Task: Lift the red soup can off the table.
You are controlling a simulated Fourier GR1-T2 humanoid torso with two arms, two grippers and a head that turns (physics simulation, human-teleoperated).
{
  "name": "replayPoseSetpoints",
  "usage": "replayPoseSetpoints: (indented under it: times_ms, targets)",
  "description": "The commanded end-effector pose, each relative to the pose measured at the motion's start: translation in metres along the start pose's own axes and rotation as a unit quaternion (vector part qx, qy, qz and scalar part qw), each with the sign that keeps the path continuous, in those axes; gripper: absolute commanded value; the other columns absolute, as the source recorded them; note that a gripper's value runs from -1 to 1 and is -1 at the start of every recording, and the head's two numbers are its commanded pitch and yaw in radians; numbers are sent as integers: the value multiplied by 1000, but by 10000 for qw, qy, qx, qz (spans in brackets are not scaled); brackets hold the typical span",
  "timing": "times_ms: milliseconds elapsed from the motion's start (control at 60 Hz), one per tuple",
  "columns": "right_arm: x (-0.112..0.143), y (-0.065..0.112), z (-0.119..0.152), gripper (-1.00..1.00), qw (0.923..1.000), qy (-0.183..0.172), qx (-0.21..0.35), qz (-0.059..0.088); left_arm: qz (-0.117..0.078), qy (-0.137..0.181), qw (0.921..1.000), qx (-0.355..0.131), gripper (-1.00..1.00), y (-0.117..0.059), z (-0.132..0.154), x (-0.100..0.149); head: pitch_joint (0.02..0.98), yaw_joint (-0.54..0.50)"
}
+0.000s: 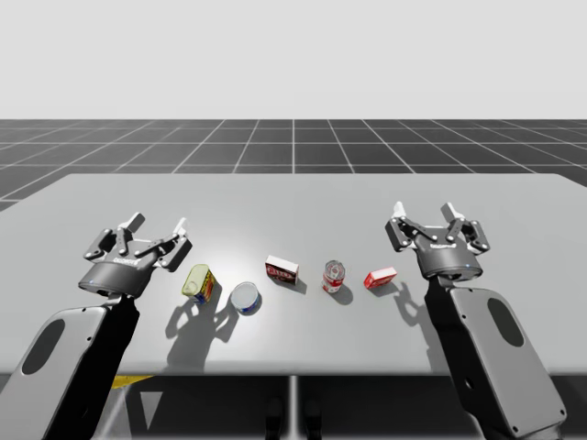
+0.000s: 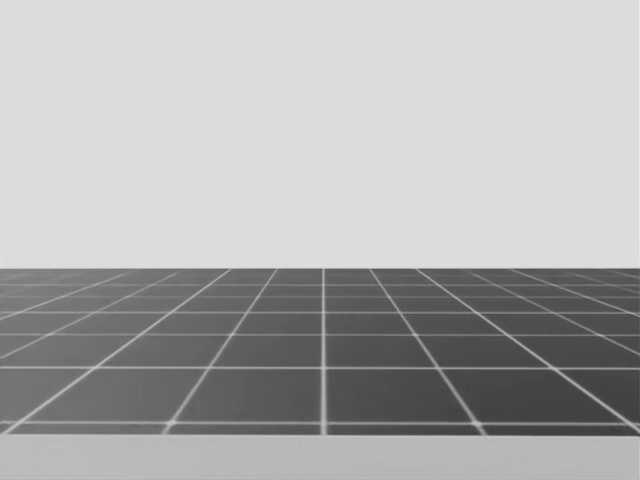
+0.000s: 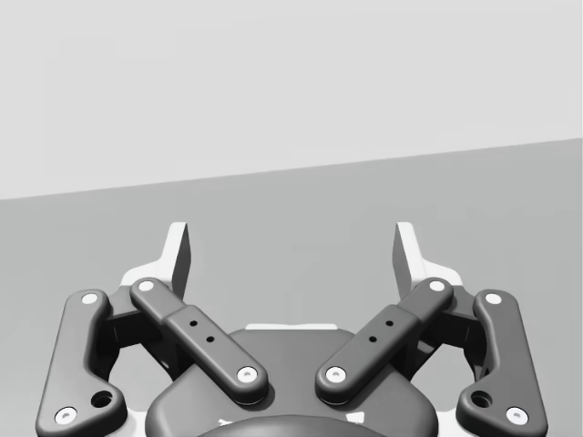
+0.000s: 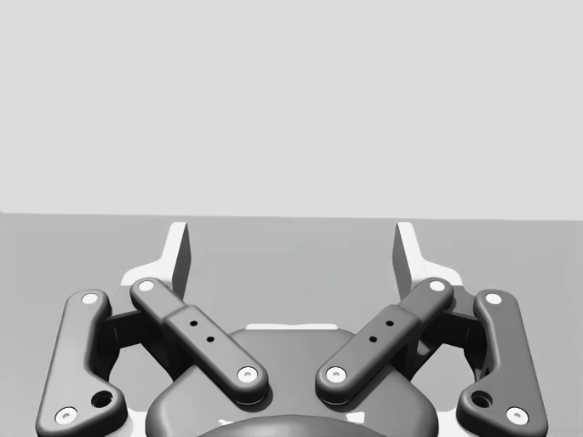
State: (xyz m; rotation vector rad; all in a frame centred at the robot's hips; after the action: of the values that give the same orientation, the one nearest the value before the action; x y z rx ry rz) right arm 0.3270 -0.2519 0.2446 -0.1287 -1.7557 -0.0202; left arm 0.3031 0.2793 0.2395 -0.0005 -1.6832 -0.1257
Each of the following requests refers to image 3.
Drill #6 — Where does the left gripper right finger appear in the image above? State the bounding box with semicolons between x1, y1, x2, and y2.
314;221;549;437

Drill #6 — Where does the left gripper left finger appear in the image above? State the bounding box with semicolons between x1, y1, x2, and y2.
35;221;270;437

